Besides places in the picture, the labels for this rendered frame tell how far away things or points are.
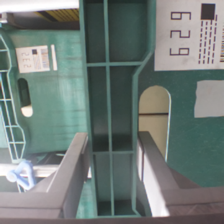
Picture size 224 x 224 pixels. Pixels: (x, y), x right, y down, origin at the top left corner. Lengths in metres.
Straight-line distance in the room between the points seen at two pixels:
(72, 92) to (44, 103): 0.09
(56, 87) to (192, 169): 0.38
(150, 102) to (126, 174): 0.08
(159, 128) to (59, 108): 0.34
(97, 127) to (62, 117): 0.33
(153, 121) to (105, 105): 0.06
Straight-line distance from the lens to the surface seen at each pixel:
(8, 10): 0.50
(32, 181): 0.56
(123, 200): 0.21
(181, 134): 0.18
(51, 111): 0.49
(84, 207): 0.65
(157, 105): 0.19
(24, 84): 0.71
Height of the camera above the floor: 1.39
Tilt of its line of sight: 3 degrees up
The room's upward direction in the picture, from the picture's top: 91 degrees counter-clockwise
